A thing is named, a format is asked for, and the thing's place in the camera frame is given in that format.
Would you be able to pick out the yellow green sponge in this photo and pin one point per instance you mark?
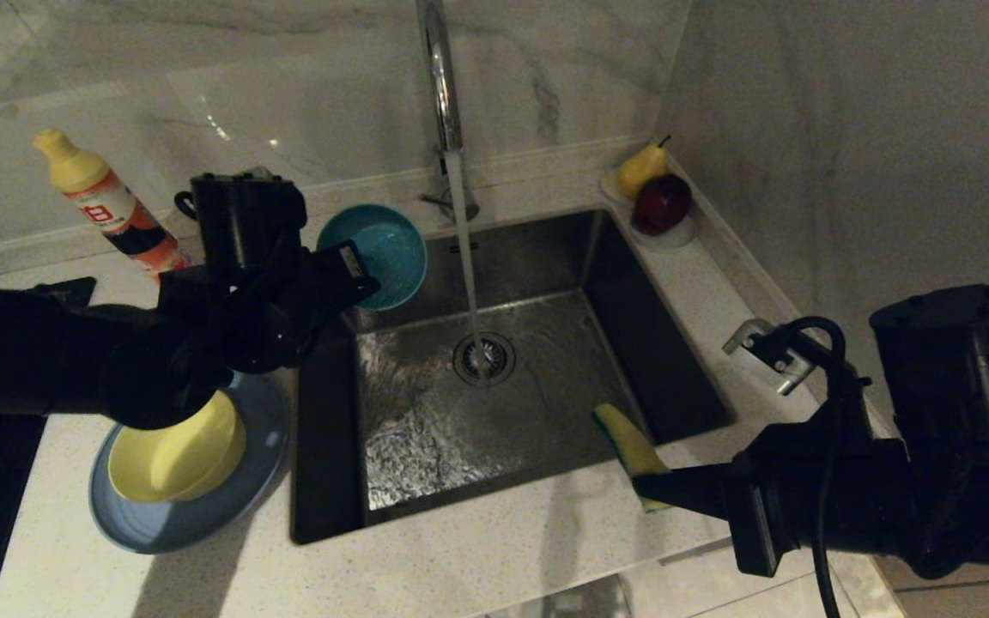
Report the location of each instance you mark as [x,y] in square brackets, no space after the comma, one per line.
[627,442]

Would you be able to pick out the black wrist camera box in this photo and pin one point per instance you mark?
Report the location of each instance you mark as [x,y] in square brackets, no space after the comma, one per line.
[258,174]
[769,352]

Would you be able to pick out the dark red apple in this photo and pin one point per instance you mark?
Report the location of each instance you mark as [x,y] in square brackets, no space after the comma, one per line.
[660,206]

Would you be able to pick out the orange label dish soap bottle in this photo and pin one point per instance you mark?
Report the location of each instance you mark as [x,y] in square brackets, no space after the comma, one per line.
[108,206]

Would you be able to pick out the round metal drain strainer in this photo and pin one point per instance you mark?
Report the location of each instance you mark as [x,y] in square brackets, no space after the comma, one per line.
[494,365]

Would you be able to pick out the chrome faucet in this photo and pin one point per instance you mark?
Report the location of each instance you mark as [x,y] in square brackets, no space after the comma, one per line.
[443,86]

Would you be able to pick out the yellow bowl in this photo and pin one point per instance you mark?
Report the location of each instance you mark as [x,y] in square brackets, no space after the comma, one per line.
[185,459]

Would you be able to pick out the running water stream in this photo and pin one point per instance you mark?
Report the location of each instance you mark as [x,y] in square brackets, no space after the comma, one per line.
[463,249]

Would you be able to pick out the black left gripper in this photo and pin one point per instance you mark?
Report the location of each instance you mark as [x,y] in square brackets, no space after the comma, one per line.
[280,309]

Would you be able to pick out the yellow pear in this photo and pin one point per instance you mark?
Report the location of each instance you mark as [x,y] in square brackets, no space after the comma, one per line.
[639,172]

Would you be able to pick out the stainless steel sink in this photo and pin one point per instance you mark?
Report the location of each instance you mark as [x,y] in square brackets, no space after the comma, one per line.
[615,283]

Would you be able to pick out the grey blue plate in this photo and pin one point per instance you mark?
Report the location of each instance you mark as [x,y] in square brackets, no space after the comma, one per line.
[203,515]

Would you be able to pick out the small white dish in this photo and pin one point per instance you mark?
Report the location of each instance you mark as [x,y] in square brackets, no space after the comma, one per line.
[675,240]

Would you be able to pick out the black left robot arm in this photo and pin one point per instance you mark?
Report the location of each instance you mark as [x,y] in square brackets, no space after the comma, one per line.
[14,343]

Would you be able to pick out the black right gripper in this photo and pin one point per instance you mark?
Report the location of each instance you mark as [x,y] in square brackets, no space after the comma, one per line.
[846,498]

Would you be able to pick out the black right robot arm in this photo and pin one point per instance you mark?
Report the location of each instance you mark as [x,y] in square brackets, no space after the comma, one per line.
[958,369]

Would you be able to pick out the teal bowl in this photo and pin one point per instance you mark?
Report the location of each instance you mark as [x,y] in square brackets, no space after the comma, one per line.
[387,249]

